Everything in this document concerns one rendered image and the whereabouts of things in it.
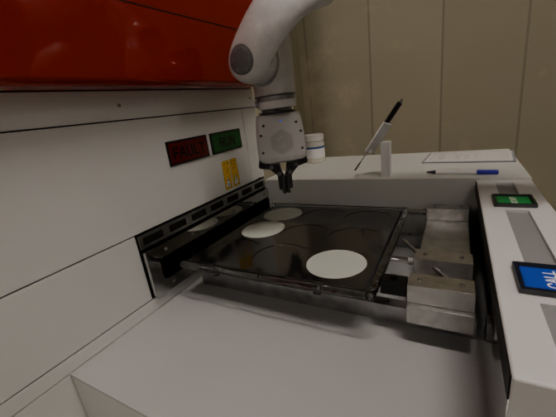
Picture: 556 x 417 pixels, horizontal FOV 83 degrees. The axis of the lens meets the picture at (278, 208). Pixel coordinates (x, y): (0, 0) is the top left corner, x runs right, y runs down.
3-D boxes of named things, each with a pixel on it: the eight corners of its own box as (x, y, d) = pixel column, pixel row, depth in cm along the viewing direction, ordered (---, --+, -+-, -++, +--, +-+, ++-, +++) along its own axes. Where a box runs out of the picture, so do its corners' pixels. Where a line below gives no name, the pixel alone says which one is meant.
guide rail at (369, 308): (203, 283, 68) (200, 270, 67) (209, 278, 69) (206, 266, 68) (475, 339, 43) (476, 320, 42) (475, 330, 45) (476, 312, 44)
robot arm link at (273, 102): (253, 98, 60) (255, 113, 61) (299, 92, 60) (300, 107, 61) (251, 99, 68) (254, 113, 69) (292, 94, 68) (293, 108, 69)
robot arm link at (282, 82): (283, 93, 58) (301, 92, 66) (274, 11, 54) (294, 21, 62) (244, 98, 62) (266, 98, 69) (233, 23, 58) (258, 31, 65)
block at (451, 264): (414, 273, 50) (414, 256, 49) (415, 263, 53) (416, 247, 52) (472, 281, 46) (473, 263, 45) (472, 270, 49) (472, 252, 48)
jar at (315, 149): (302, 164, 110) (299, 136, 107) (310, 160, 116) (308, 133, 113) (321, 163, 107) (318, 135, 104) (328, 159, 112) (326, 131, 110)
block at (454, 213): (426, 220, 70) (426, 207, 69) (428, 214, 73) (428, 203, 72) (468, 222, 66) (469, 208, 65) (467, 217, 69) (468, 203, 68)
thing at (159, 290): (151, 297, 60) (139, 251, 57) (267, 218, 96) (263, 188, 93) (158, 299, 59) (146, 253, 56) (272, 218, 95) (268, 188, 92)
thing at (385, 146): (366, 177, 79) (363, 123, 75) (369, 174, 83) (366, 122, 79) (390, 177, 76) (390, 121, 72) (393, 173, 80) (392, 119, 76)
